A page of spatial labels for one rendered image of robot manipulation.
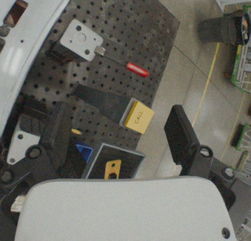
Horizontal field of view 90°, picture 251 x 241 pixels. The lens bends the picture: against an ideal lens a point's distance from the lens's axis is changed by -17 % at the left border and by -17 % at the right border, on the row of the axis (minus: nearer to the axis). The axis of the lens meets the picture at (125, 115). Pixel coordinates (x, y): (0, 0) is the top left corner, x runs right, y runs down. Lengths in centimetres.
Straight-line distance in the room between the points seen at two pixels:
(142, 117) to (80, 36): 23
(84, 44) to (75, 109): 44
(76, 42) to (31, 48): 12
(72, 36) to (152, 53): 67
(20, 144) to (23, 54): 21
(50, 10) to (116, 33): 47
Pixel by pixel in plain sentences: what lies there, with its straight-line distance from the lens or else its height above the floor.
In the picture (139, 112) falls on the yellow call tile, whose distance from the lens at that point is 33.
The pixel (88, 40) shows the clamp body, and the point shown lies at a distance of 37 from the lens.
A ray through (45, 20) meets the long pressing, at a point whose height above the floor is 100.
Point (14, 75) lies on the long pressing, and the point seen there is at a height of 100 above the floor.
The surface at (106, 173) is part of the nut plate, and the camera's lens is 35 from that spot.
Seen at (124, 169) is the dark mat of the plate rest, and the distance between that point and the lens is 37.
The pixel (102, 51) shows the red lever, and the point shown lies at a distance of 37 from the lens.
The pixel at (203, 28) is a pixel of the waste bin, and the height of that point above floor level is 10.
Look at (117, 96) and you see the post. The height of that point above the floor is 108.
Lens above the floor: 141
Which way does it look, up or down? 53 degrees down
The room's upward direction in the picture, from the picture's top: 116 degrees clockwise
